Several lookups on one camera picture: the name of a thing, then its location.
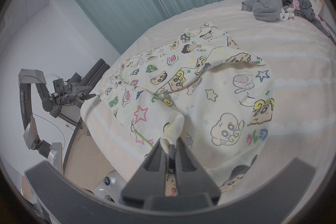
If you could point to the black chest of drawers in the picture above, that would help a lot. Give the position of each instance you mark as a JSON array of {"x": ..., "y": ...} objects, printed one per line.
[{"x": 98, "y": 68}]

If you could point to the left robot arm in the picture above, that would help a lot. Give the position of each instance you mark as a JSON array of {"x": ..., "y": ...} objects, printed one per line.
[{"x": 31, "y": 76}]

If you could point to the pile of clothes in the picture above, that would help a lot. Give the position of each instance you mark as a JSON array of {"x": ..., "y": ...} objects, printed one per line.
[{"x": 267, "y": 7}]

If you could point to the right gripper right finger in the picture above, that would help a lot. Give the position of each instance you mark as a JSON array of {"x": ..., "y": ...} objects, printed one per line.
[{"x": 194, "y": 181}]

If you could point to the white printed pyjama top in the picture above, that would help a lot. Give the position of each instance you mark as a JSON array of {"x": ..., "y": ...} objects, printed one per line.
[{"x": 215, "y": 102}]

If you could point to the bed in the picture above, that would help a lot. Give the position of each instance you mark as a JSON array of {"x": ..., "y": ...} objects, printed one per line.
[{"x": 288, "y": 60}]

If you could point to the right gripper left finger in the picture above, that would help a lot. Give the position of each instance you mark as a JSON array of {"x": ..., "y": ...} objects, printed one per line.
[{"x": 151, "y": 181}]

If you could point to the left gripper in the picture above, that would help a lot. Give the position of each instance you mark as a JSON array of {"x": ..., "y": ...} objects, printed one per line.
[{"x": 74, "y": 91}]

